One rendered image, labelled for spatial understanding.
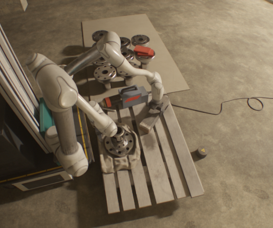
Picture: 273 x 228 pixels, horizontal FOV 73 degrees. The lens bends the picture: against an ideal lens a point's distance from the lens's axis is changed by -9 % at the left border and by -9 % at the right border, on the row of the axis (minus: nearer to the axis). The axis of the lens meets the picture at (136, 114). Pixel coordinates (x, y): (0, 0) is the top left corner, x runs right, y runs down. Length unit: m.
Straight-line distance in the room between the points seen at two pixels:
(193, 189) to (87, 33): 2.90
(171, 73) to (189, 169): 1.39
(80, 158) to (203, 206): 1.15
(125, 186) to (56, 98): 1.09
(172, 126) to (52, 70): 1.37
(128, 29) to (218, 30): 1.63
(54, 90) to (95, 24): 3.11
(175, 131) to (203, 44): 1.88
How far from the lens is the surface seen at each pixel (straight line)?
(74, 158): 1.27
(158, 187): 1.73
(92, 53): 1.66
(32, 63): 0.98
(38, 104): 1.70
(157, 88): 1.72
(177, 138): 1.92
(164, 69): 2.78
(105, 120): 1.29
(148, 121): 1.91
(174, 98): 2.45
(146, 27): 3.70
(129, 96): 2.01
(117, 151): 1.80
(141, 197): 1.70
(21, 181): 1.81
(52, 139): 1.39
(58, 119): 1.02
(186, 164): 1.82
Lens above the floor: 1.80
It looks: 53 degrees down
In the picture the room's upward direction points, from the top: straight up
